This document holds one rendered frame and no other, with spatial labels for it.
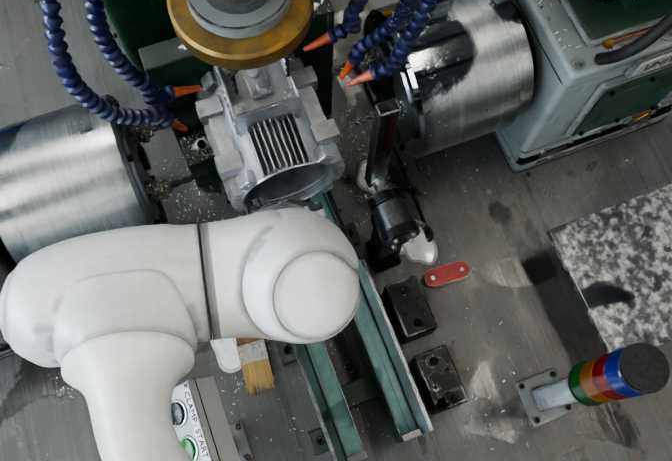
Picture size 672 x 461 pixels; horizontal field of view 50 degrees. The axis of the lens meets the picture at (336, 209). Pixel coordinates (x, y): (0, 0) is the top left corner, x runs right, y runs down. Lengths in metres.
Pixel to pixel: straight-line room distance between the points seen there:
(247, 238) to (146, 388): 0.14
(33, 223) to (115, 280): 0.49
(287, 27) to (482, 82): 0.35
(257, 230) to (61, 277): 0.16
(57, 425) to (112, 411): 0.79
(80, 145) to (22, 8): 0.67
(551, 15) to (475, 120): 0.19
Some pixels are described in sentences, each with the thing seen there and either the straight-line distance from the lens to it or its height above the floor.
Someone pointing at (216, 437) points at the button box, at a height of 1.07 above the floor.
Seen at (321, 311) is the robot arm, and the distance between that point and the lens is 0.55.
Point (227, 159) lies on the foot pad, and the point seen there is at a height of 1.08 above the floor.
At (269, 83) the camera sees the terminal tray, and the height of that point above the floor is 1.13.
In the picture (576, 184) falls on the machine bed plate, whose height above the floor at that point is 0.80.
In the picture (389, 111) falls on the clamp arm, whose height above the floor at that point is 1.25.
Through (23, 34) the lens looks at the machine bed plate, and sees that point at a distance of 1.64.
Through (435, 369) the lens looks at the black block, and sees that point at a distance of 1.24.
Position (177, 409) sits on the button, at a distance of 1.02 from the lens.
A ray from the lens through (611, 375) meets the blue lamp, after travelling 0.96.
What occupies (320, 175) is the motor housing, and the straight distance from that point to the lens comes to 1.19.
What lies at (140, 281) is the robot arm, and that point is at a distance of 0.57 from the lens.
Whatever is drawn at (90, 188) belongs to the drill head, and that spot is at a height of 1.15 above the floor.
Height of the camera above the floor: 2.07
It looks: 71 degrees down
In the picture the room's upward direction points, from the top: 3 degrees clockwise
